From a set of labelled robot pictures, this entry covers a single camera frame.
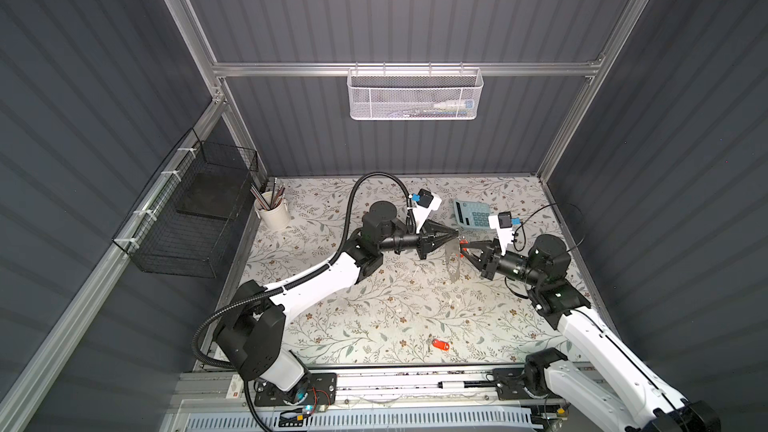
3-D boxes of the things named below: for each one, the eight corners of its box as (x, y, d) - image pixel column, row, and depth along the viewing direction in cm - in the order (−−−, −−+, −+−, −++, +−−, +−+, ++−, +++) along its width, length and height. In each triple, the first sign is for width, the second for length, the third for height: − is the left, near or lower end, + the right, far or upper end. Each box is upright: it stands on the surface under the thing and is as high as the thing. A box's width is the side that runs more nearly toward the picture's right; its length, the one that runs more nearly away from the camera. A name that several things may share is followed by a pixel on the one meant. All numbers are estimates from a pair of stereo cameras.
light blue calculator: (456, 230, 107) (458, 224, 104) (452, 206, 114) (454, 200, 111) (492, 230, 107) (494, 224, 104) (485, 206, 114) (488, 200, 111)
